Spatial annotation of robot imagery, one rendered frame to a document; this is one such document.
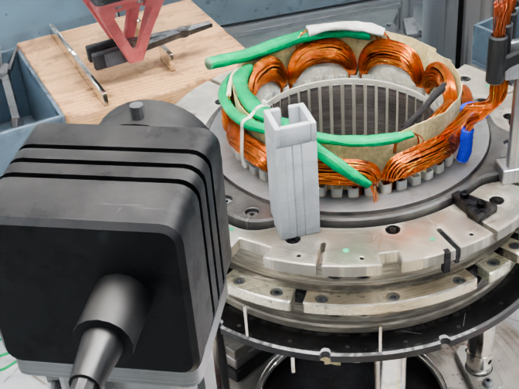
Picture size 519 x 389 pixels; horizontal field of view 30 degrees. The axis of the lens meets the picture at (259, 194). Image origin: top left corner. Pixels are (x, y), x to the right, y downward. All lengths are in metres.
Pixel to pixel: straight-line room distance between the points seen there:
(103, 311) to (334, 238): 0.49
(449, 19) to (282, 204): 0.60
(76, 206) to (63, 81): 0.78
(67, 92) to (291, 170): 0.37
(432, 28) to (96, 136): 1.02
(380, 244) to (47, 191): 0.48
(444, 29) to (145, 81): 0.43
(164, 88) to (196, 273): 0.74
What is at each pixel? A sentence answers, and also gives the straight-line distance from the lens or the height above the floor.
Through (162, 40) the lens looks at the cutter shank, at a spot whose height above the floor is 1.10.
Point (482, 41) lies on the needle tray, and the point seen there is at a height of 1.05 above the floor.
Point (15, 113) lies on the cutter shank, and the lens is 1.02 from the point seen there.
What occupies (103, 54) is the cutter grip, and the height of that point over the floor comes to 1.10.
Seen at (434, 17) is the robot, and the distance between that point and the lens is 1.21.
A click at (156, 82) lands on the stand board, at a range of 0.94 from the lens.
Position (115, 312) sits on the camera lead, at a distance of 0.18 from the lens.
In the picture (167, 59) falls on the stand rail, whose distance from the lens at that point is 0.96.
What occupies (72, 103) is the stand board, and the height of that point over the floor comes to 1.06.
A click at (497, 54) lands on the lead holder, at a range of 0.64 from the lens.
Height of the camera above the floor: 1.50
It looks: 35 degrees down
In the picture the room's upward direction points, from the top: 5 degrees counter-clockwise
